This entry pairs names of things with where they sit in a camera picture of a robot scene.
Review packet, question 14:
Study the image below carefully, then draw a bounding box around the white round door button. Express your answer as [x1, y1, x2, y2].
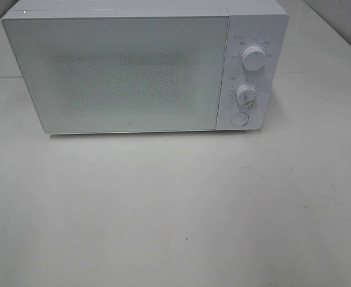
[230, 112, 249, 127]

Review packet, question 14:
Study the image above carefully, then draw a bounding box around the white timer knob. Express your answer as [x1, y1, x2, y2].
[235, 84, 257, 106]

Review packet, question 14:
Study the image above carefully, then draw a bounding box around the white microwave door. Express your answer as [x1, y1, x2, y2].
[3, 17, 228, 134]

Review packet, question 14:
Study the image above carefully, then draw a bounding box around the white upper power knob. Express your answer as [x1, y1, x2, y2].
[242, 43, 267, 72]

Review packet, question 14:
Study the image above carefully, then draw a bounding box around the white microwave oven body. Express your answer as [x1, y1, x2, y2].
[2, 1, 289, 133]

